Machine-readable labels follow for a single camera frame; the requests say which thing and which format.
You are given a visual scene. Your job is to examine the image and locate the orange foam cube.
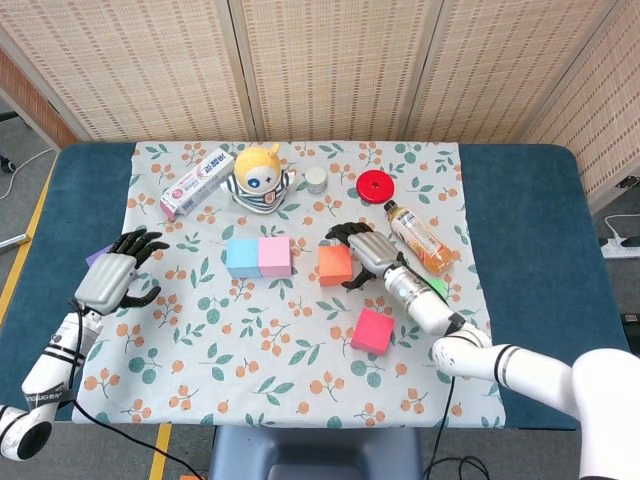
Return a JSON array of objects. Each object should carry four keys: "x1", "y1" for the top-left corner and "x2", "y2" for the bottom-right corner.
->
[{"x1": 317, "y1": 244, "x2": 354, "y2": 287}]

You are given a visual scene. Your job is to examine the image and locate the pink foam cube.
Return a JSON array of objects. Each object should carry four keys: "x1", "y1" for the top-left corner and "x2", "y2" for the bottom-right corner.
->
[{"x1": 257, "y1": 236, "x2": 293, "y2": 278}]

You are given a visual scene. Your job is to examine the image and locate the white floor cable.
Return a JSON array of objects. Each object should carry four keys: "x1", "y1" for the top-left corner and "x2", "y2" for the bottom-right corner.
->
[{"x1": 0, "y1": 147, "x2": 56, "y2": 201}]

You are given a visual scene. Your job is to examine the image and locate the light blue foam cube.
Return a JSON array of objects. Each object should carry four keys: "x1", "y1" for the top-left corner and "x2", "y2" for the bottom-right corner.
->
[{"x1": 225, "y1": 237, "x2": 262, "y2": 279}]

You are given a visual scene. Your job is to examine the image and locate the magenta foam cube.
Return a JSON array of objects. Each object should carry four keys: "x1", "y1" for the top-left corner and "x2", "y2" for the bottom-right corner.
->
[{"x1": 349, "y1": 307, "x2": 396, "y2": 357}]

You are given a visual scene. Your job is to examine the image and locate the white toothpaste box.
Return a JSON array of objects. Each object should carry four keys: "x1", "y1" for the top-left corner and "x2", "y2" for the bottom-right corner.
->
[{"x1": 159, "y1": 148, "x2": 236, "y2": 222}]

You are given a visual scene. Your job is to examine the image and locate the black floor cable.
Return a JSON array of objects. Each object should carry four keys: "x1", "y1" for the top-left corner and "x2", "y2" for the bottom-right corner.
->
[{"x1": 423, "y1": 455, "x2": 491, "y2": 480}]

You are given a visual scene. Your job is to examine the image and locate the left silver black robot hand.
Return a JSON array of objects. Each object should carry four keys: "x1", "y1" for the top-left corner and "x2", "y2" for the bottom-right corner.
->
[{"x1": 73, "y1": 229, "x2": 171, "y2": 316}]

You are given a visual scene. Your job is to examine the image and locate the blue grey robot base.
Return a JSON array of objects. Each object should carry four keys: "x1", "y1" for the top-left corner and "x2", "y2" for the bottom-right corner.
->
[{"x1": 208, "y1": 425, "x2": 425, "y2": 480}]

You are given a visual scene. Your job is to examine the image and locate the bamboo folding screen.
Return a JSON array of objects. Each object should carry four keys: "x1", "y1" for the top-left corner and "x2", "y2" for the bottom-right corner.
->
[{"x1": 0, "y1": 0, "x2": 640, "y2": 201}]

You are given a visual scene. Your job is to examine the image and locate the white power strip cable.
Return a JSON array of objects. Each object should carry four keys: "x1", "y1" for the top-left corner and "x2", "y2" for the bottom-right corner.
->
[{"x1": 603, "y1": 213, "x2": 640, "y2": 242}]

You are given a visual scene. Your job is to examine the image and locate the orange drink plastic bottle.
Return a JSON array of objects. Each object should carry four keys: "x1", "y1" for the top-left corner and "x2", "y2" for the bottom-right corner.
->
[{"x1": 383, "y1": 199, "x2": 456, "y2": 277}]

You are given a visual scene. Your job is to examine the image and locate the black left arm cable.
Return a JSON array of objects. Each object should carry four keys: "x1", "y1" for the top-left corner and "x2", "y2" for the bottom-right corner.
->
[{"x1": 67, "y1": 299, "x2": 209, "y2": 480}]

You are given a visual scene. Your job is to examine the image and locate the white power strip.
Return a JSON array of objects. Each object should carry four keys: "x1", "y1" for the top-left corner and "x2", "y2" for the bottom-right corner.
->
[{"x1": 599, "y1": 237, "x2": 640, "y2": 260}]

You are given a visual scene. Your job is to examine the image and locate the purple foam cube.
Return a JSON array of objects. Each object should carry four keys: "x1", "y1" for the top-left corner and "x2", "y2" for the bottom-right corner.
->
[{"x1": 85, "y1": 244, "x2": 114, "y2": 269}]

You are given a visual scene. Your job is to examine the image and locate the small white jar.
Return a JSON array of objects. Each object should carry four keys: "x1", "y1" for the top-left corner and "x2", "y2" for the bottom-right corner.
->
[{"x1": 303, "y1": 166, "x2": 329, "y2": 195}]

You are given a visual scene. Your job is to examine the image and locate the yellow plush toy striped shirt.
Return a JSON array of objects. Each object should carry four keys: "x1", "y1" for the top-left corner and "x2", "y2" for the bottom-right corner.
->
[{"x1": 221, "y1": 142, "x2": 296, "y2": 215}]

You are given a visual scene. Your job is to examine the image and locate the floral fruit print tablecloth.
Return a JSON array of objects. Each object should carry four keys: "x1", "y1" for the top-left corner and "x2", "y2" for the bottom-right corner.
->
[{"x1": 71, "y1": 141, "x2": 506, "y2": 430}]

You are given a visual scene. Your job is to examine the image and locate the red disc with hole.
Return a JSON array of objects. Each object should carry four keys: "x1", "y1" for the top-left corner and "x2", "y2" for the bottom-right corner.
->
[{"x1": 355, "y1": 169, "x2": 396, "y2": 204}]

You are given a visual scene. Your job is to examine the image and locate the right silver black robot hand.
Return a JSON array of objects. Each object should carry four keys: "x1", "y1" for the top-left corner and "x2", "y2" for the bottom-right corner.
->
[{"x1": 325, "y1": 221, "x2": 409, "y2": 290}]

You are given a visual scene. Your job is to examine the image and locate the teal padded table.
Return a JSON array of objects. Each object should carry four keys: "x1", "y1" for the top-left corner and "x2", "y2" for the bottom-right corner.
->
[{"x1": 0, "y1": 142, "x2": 631, "y2": 431}]

